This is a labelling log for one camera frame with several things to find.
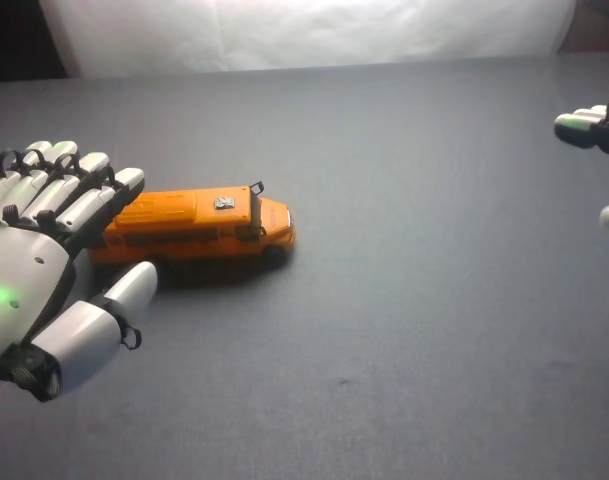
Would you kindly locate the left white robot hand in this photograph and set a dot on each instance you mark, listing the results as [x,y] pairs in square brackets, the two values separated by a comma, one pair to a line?
[29,260]

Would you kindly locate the white backdrop sheet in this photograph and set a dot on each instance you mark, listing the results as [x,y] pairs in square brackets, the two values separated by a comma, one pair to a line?
[304,32]

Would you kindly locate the grey table cloth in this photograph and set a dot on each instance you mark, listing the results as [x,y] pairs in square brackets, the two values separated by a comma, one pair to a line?
[364,280]

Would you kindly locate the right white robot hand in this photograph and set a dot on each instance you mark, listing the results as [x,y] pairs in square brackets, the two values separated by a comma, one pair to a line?
[591,129]

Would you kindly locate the yellow toy school bus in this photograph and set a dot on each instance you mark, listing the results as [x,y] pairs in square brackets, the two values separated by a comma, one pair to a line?
[194,225]

